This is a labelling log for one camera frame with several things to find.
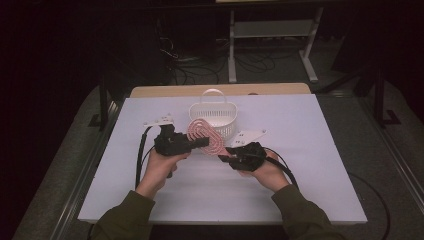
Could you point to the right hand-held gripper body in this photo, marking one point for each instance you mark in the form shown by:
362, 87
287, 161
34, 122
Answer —
250, 156

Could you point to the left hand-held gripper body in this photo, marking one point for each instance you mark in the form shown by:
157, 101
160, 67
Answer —
171, 143

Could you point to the pink hairbrush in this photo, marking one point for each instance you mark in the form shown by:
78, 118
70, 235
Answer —
208, 138

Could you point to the white plastic basket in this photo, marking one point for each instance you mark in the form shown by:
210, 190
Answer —
220, 113

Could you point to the person's right hand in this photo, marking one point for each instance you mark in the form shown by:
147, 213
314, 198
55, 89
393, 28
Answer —
268, 175

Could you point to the person's left hand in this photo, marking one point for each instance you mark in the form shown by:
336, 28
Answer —
158, 170

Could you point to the black metal stand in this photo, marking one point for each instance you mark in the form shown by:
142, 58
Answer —
380, 100
103, 103

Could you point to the white metal table frame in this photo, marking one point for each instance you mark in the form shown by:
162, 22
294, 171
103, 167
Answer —
273, 29

